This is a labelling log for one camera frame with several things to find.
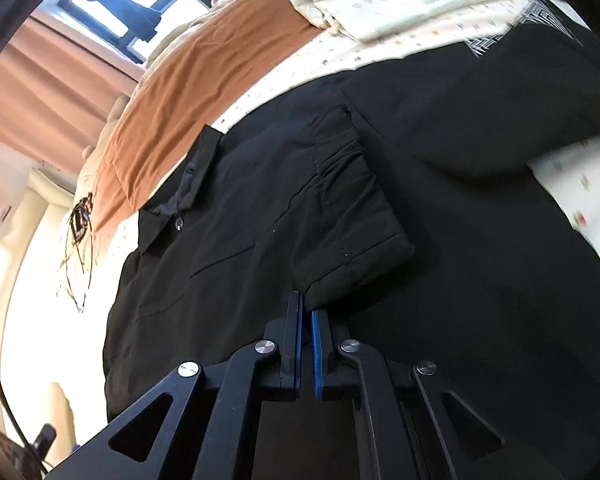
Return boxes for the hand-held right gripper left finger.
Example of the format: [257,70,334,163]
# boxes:
[45,291,305,480]

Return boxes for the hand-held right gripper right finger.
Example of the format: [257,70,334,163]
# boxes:
[310,309,563,480]

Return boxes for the black shirt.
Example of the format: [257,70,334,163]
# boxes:
[102,0,600,480]

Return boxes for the white padded furniture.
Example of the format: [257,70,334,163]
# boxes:
[0,167,121,461]

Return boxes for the brown blanket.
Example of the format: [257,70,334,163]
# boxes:
[92,0,326,241]

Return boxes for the pink curtain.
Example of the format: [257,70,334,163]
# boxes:
[0,10,146,176]

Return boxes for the dark hanging garment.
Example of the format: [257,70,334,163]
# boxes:
[80,0,166,41]

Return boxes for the brown tangled cords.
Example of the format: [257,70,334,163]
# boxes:
[60,192,98,313]

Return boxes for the window with dark frame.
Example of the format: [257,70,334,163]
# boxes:
[55,0,261,66]

